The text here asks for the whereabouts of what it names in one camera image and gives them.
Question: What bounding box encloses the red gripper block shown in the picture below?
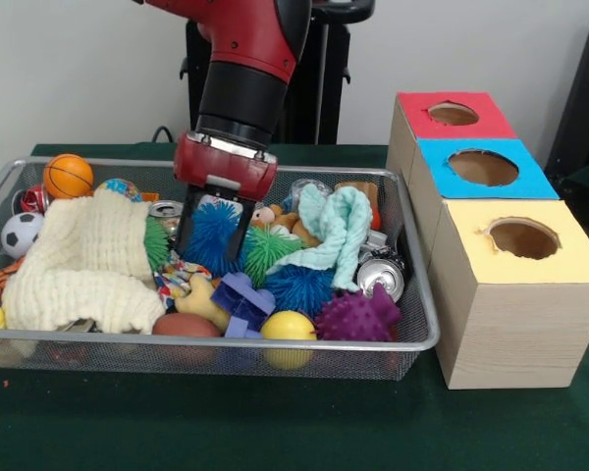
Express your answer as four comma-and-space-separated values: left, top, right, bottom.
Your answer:
173, 131, 280, 262

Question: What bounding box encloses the blue puffer ball with eyes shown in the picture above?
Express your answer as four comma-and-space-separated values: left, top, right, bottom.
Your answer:
182, 200, 249, 279

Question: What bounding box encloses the colourful patterned cloth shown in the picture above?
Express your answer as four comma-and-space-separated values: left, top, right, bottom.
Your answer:
154, 254, 215, 311

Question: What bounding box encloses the cream knitted cloth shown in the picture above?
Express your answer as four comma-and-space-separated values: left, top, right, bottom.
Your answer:
1, 188, 169, 336

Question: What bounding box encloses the wooden box with three holes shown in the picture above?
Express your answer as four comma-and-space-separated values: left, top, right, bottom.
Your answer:
385, 90, 589, 392

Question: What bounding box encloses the green spiky puffer ball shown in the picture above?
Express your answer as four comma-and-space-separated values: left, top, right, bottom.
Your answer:
244, 228, 308, 288

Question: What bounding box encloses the globe print ball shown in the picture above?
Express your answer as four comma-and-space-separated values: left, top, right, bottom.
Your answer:
95, 178, 143, 203

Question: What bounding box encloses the light teal cloth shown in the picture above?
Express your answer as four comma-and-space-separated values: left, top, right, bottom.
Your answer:
266, 184, 374, 294

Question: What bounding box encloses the orange toy basketball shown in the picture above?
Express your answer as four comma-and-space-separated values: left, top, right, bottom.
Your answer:
43, 153, 96, 199

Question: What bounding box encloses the purple spiky ball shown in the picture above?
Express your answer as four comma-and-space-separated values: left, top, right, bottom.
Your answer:
314, 283, 402, 343

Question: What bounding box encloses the small soccer ball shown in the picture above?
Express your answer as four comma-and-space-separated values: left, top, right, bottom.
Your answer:
1, 211, 46, 260

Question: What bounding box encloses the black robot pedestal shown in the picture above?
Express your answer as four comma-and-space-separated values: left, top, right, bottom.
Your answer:
169, 0, 377, 145

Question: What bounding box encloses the grey wire mesh bin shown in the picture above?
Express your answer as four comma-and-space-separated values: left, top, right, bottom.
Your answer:
0, 155, 442, 383

